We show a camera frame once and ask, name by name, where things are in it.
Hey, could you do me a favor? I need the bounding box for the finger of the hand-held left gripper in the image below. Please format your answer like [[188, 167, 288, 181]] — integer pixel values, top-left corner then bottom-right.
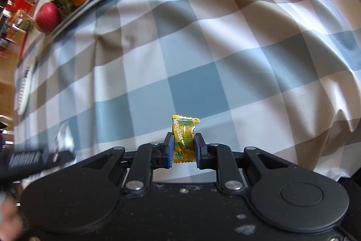
[[42, 150, 75, 168]]

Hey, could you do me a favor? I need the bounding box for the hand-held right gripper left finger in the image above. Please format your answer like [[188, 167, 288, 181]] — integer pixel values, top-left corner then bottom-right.
[[82, 132, 175, 196]]

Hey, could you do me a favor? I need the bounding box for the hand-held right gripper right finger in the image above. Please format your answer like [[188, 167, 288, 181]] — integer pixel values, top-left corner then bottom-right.
[[194, 132, 291, 193]]

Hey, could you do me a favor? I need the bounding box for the gold candy wrapper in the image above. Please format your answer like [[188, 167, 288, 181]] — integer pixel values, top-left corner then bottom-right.
[[171, 114, 201, 164]]

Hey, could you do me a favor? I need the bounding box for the white remote control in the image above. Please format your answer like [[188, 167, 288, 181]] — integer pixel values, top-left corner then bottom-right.
[[14, 56, 38, 117]]

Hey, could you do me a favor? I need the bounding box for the blue grey checked tablecloth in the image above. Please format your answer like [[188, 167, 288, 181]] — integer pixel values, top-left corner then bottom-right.
[[12, 0, 361, 183]]

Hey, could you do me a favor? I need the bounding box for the red apple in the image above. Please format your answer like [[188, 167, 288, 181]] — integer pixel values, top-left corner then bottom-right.
[[35, 2, 61, 33]]

